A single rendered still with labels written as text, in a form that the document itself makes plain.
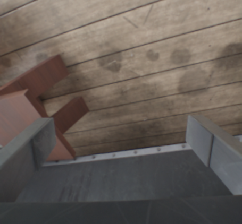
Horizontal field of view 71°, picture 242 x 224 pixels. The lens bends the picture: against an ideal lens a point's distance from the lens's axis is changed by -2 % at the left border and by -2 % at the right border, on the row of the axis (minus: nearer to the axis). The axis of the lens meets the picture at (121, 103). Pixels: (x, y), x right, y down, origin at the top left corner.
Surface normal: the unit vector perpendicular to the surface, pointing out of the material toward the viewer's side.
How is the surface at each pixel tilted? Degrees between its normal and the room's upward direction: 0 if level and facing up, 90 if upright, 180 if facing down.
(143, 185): 90
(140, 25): 0
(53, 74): 54
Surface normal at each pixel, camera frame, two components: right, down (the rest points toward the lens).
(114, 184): -0.31, -0.75
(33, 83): 0.72, 0.23
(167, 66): -0.08, 0.63
